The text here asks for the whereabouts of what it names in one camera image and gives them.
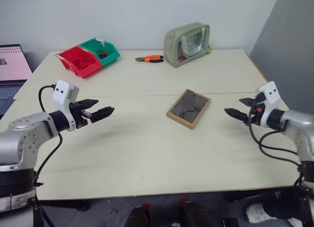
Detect wooden picture frame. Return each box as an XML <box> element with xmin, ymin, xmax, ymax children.
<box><xmin>166</xmin><ymin>88</ymin><xmax>212</xmax><ymax>131</ymax></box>

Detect green plastic parts bin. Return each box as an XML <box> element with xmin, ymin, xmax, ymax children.
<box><xmin>78</xmin><ymin>37</ymin><xmax>122</xmax><ymax>68</ymax></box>

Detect olive green clear pouch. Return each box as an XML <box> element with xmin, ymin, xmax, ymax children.
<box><xmin>163</xmin><ymin>22</ymin><xmax>211</xmax><ymax>69</ymax></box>

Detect laptop computer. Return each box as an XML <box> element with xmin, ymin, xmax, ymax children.
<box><xmin>0</xmin><ymin>43</ymin><xmax>33</xmax><ymax>120</ymax></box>

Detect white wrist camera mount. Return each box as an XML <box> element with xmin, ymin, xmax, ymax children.
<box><xmin>52</xmin><ymin>80</ymin><xmax>80</xmax><ymax>132</ymax></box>
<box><xmin>254</xmin><ymin>81</ymin><xmax>282</xmax><ymax>129</ymax></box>

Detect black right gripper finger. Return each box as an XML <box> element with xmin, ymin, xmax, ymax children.
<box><xmin>238</xmin><ymin>97</ymin><xmax>258</xmax><ymax>107</ymax></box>
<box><xmin>224</xmin><ymin>108</ymin><xmax>249</xmax><ymax>125</ymax></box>

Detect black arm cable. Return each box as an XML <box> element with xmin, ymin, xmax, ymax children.
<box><xmin>247</xmin><ymin>113</ymin><xmax>303</xmax><ymax>169</ymax></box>
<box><xmin>38</xmin><ymin>85</ymin><xmax>63</xmax><ymax>186</ymax></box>

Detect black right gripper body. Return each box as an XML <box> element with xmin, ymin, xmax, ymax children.
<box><xmin>246</xmin><ymin>95</ymin><xmax>266</xmax><ymax>126</ymax></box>

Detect black table foot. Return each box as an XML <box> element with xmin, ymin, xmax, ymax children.
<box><xmin>225</xmin><ymin>186</ymin><xmax>299</xmax><ymax>203</ymax></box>
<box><xmin>38</xmin><ymin>199</ymin><xmax>90</xmax><ymax>212</ymax></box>

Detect red plastic parts bin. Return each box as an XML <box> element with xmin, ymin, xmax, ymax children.
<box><xmin>55</xmin><ymin>45</ymin><xmax>104</xmax><ymax>80</ymax></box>

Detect white shoe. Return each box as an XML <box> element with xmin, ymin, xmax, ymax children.
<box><xmin>244</xmin><ymin>202</ymin><xmax>279</xmax><ymax>224</ymax></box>

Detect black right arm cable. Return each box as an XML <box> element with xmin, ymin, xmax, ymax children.
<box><xmin>247</xmin><ymin>113</ymin><xmax>303</xmax><ymax>169</ymax></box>

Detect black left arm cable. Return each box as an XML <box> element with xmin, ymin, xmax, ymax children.
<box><xmin>38</xmin><ymin>85</ymin><xmax>63</xmax><ymax>186</ymax></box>

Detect grey partition panel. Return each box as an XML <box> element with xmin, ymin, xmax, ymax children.
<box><xmin>248</xmin><ymin>0</ymin><xmax>314</xmax><ymax>113</ymax></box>

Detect orange handled pliers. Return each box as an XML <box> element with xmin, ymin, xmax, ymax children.
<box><xmin>134</xmin><ymin>54</ymin><xmax>165</xmax><ymax>64</ymax></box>

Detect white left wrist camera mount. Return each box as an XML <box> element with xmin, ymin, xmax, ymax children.
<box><xmin>52</xmin><ymin>80</ymin><xmax>80</xmax><ymax>132</ymax></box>

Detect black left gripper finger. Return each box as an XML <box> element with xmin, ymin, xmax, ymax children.
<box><xmin>80</xmin><ymin>98</ymin><xmax>100</xmax><ymax>111</ymax></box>
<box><xmin>89</xmin><ymin>106</ymin><xmax>115</xmax><ymax>125</ymax></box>

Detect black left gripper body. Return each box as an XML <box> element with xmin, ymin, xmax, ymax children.
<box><xmin>69</xmin><ymin>101</ymin><xmax>93</xmax><ymax>129</ymax></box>

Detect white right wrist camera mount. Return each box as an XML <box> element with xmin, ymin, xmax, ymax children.
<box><xmin>254</xmin><ymin>81</ymin><xmax>282</xmax><ymax>129</ymax></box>

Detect dark rounded shape red tab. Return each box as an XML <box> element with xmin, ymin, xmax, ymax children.
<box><xmin>177</xmin><ymin>198</ymin><xmax>214</xmax><ymax>227</ymax></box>
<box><xmin>124</xmin><ymin>203</ymin><xmax>151</xmax><ymax>227</ymax></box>

